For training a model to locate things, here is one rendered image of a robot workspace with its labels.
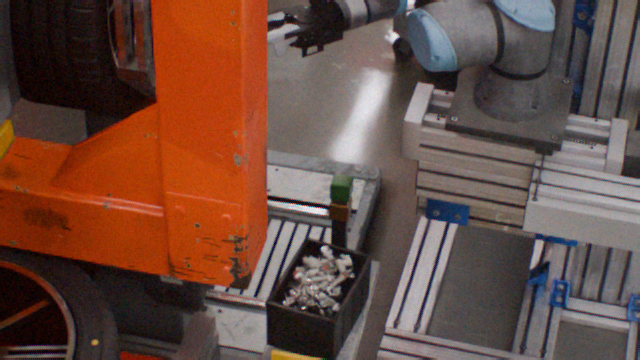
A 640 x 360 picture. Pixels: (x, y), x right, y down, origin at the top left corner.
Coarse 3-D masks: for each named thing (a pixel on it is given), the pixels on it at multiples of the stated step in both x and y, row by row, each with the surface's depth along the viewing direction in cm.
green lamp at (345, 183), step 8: (336, 176) 251; (344, 176) 251; (352, 176) 251; (336, 184) 249; (344, 184) 249; (352, 184) 251; (336, 192) 250; (344, 192) 249; (352, 192) 252; (336, 200) 251; (344, 200) 251
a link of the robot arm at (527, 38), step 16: (496, 0) 230; (512, 0) 230; (528, 0) 231; (544, 0) 232; (496, 16) 228; (512, 16) 227; (528, 16) 227; (544, 16) 228; (512, 32) 229; (528, 32) 229; (544, 32) 230; (512, 48) 230; (528, 48) 231; (544, 48) 233; (496, 64) 236; (512, 64) 234; (528, 64) 233; (544, 64) 236
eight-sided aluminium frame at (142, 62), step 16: (128, 0) 251; (144, 0) 248; (128, 16) 254; (144, 16) 251; (128, 32) 256; (144, 32) 253; (128, 48) 258; (144, 48) 255; (128, 64) 259; (144, 64) 257; (128, 80) 261; (144, 80) 260; (144, 96) 280
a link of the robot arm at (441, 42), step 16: (416, 0) 230; (432, 0) 227; (448, 0) 226; (464, 0) 227; (416, 16) 228; (432, 16) 226; (448, 16) 226; (464, 16) 227; (480, 16) 228; (416, 32) 230; (432, 32) 225; (448, 32) 226; (464, 32) 226; (480, 32) 227; (496, 32) 228; (416, 48) 233; (432, 48) 226; (448, 48) 226; (464, 48) 227; (480, 48) 228; (496, 48) 229; (432, 64) 228; (448, 64) 228; (464, 64) 230; (480, 64) 231
